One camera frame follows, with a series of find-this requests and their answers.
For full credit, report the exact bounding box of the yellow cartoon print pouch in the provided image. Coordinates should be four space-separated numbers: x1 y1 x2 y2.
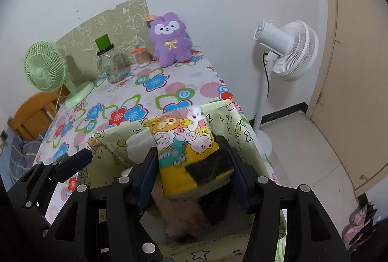
149 105 234 200

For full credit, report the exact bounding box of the white cloth drawstring pouch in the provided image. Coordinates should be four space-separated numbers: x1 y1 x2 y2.
126 130 157 164

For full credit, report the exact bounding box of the black plastic bag bundle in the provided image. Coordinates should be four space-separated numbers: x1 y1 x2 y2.
198 135 235 229

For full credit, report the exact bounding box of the grey plaid bedding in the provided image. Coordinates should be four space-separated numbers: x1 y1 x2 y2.
1 135 42 191

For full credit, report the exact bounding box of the pink black bag on floor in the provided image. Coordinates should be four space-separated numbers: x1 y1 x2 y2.
343 203 377 253

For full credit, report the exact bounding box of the yellow cartoon paper box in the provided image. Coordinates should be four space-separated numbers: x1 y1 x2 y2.
86 99 288 262

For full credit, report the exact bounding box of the green desk fan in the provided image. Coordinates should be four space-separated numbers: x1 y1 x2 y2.
23 41 94 108

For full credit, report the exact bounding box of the pink wooden door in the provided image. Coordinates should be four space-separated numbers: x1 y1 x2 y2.
307 0 387 195

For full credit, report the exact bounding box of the glass mason jar mug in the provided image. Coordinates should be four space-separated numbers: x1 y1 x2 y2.
97 44 126 84

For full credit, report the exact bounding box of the green cup on jar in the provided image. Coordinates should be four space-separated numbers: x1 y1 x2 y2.
95 34 114 52

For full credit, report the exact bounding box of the floral tablecloth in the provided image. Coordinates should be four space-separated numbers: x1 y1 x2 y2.
35 50 275 222

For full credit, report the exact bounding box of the toothpick jar orange lid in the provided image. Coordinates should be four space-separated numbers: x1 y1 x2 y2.
131 47 151 67

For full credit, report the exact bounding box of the green cartoon backing board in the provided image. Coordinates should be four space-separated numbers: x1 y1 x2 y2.
56 0 153 84

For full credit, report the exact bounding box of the white standing fan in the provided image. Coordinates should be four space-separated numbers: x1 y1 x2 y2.
253 20 319 158

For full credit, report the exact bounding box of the purple plush bunny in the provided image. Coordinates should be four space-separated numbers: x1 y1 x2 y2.
149 12 193 68

